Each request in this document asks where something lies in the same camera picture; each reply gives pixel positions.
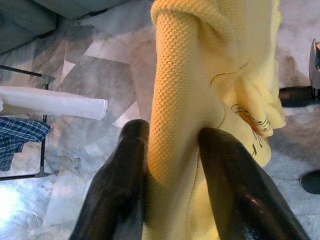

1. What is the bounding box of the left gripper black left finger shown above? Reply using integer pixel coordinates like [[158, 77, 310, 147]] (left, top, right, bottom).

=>
[[68, 119, 151, 240]]

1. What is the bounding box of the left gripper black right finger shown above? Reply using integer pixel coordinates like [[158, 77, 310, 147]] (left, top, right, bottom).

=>
[[198, 126, 312, 240]]

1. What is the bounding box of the yellow shirt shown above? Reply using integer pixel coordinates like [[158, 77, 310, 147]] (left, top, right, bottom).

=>
[[146, 0, 287, 240]]

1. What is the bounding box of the robot left leg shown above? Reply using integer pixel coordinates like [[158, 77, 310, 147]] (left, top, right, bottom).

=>
[[300, 169, 320, 195]]

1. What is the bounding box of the black clothes drying rack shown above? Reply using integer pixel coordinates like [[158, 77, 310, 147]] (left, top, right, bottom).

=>
[[0, 64, 56, 181]]

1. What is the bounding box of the white hanging towel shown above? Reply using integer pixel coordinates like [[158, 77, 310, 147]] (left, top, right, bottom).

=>
[[0, 85, 109, 121]]

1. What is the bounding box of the blue plaid shirt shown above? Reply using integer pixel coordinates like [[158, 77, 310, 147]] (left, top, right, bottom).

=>
[[0, 117, 52, 173]]

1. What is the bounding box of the dark fabric sofa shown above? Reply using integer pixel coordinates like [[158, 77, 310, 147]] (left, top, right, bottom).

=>
[[0, 0, 109, 55]]

